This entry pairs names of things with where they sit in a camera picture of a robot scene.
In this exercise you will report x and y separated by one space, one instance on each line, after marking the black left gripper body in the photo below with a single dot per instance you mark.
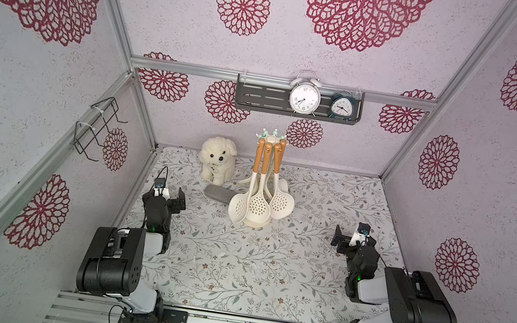
173 206

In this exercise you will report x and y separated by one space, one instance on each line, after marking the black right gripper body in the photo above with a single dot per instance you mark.
344 237

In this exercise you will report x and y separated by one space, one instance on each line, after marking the cream skimmer tan handle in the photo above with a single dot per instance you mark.
238 208

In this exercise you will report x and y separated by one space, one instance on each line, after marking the cream skimmer orange handle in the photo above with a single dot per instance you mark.
281 204

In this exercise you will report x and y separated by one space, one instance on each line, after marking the cream skimmer brown handle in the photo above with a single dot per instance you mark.
258 209

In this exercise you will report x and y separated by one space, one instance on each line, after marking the cream skimmer wooden handle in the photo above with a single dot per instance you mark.
283 184

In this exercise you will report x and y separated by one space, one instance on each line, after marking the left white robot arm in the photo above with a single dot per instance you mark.
113 263

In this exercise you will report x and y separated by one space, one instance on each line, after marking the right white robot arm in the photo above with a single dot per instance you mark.
414 297

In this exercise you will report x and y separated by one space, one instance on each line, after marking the cream utensil rack stand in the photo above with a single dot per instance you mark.
266 197

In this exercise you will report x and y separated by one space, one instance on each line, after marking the white plush dog toy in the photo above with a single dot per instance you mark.
218 157

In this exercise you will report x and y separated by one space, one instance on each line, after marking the teal alarm clock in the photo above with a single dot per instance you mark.
343 107

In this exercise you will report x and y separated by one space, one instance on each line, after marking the white alarm clock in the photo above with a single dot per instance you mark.
305 95

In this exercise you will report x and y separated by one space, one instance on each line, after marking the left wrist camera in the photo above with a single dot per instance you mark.
160 188

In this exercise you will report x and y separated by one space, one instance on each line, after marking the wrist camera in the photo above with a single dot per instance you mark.
160 188
361 236

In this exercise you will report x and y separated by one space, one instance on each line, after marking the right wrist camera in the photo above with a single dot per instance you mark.
361 236

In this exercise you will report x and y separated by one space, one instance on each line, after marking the black wire wall rack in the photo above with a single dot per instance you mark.
87 132

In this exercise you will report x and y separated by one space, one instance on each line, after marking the grey wall shelf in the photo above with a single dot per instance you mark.
250 95

